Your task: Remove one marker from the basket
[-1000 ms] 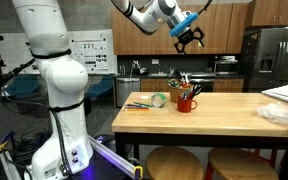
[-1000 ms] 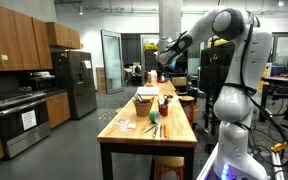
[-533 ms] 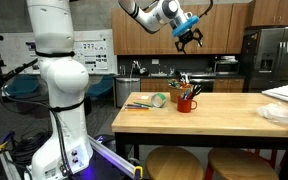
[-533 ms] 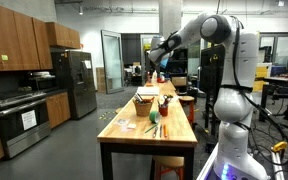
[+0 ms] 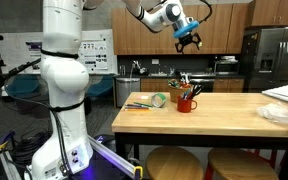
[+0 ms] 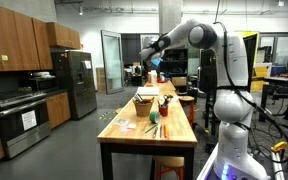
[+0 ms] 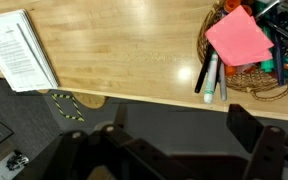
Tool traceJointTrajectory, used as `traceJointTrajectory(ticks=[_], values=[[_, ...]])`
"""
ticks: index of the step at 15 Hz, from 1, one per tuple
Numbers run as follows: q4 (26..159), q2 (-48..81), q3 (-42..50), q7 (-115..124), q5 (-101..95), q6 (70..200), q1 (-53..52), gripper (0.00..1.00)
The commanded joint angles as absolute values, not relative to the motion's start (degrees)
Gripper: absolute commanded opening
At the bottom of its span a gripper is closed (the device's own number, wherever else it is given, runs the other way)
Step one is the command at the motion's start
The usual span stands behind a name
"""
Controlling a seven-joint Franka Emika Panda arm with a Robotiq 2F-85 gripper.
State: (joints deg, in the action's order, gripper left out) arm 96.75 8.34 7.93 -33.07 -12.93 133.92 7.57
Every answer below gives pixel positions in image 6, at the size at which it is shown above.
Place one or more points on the concrete column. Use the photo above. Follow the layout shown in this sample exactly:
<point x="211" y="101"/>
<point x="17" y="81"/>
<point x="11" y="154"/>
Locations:
<point x="170" y="15"/>

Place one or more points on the aluminium frame rail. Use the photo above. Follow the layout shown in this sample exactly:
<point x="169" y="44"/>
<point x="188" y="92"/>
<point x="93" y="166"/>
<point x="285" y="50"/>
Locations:
<point x="206" y="166"/>
<point x="277" y="166"/>

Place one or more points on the red mug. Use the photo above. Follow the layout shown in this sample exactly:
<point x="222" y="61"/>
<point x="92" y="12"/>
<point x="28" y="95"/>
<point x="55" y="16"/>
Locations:
<point x="163" y="111"/>

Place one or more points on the white paper stack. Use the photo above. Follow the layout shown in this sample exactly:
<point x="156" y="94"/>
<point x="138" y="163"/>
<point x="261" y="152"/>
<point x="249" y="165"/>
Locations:
<point x="148" y="91"/>

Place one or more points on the black workbench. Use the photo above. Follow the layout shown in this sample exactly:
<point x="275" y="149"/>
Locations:
<point x="287" y="94"/>

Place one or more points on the red bowl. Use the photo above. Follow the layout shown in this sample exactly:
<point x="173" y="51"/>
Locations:
<point x="161" y="80"/>

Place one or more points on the woven wicker basket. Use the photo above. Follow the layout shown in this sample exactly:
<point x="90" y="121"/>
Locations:
<point x="143" y="109"/>

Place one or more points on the green sticky note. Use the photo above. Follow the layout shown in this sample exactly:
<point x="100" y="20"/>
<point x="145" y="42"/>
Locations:
<point x="4" y="57"/>

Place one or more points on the purple pen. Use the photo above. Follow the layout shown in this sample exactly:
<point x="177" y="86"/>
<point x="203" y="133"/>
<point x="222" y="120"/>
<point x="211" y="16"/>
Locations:
<point x="155" y="132"/>

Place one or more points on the orange pencil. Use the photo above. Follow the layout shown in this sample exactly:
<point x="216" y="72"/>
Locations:
<point x="165" y="131"/>

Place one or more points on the yellow machine enclosure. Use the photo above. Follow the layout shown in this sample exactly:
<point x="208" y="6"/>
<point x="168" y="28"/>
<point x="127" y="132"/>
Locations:
<point x="258" y="86"/>

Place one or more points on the stainless steel oven stove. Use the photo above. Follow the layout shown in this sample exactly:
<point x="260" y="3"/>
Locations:
<point x="22" y="140"/>

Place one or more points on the clear plastic parts bag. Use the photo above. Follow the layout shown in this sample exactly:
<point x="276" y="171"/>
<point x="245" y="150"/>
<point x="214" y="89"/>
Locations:
<point x="122" y="122"/>

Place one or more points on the white paper sheet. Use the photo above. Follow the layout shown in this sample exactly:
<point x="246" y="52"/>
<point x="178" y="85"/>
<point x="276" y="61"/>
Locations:
<point x="88" y="64"/>

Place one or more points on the black microwave oven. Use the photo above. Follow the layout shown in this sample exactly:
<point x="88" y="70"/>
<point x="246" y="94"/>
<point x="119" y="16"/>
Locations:
<point x="42" y="84"/>

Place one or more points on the yellow sticky note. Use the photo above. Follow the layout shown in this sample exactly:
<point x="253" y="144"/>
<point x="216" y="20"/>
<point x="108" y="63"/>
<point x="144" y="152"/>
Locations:
<point x="132" y="126"/>

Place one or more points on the white stacked dishes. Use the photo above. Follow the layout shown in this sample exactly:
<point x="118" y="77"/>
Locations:
<point x="40" y="74"/>

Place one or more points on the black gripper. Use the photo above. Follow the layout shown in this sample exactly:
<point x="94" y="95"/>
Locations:
<point x="147" y="65"/>

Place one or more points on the green pencil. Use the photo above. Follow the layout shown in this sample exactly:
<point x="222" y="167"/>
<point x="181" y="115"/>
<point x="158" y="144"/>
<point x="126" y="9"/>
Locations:
<point x="151" y="128"/>

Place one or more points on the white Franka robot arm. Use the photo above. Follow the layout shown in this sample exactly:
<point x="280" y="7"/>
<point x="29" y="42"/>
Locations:
<point x="232" y="110"/>

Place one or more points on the glass door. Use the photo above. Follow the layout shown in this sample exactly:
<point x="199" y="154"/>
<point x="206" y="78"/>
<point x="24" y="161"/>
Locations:
<point x="112" y="63"/>

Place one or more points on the large wooden upper cabinet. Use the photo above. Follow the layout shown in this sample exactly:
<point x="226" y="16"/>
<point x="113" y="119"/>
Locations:
<point x="14" y="40"/>

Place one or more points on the round wooden stool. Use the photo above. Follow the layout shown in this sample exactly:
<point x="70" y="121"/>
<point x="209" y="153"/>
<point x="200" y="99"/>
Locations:
<point x="186" y="98"/>
<point x="169" y="162"/>

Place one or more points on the black marker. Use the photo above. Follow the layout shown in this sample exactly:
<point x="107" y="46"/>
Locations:
<point x="138" y="97"/>

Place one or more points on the black metal table frame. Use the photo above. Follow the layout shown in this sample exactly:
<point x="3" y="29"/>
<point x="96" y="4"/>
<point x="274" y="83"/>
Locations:
<point x="104" y="166"/>

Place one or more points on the green tape roll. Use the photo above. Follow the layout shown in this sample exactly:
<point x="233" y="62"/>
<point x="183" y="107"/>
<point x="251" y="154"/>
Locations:
<point x="154" y="117"/>

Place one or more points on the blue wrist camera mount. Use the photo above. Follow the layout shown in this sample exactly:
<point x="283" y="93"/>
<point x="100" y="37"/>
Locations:
<point x="156" y="62"/>

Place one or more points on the cardboard box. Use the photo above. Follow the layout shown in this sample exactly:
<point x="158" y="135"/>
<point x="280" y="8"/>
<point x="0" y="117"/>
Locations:
<point x="179" y="81"/>

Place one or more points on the pink sticky note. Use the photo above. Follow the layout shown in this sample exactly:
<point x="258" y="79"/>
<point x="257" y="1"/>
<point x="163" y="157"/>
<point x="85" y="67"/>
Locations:
<point x="126" y="129"/>

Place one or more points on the stainless steel refrigerator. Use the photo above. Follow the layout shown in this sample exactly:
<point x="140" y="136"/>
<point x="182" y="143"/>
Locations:
<point x="80" y="86"/>

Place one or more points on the small wooden upper cabinet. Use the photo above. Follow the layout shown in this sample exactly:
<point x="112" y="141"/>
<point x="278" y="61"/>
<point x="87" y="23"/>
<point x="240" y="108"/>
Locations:
<point x="64" y="35"/>

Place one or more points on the white plastic bottle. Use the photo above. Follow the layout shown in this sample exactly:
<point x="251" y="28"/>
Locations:
<point x="153" y="76"/>

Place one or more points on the white paper notice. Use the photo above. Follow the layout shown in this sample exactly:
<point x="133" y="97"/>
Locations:
<point x="29" y="120"/>

